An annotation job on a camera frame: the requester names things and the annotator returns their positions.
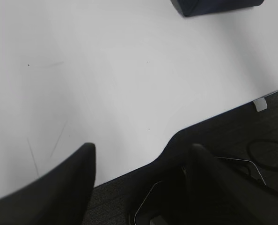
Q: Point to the white table edge tab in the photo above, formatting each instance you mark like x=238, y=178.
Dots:
x=260, y=104

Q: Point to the black base under table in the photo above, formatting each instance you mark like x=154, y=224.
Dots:
x=165, y=202

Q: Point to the navy blue lunch bag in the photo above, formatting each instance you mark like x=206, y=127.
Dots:
x=190, y=8

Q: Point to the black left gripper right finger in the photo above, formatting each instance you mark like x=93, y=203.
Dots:
x=220, y=195

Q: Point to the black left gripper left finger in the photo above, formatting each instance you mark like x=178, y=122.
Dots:
x=60, y=197

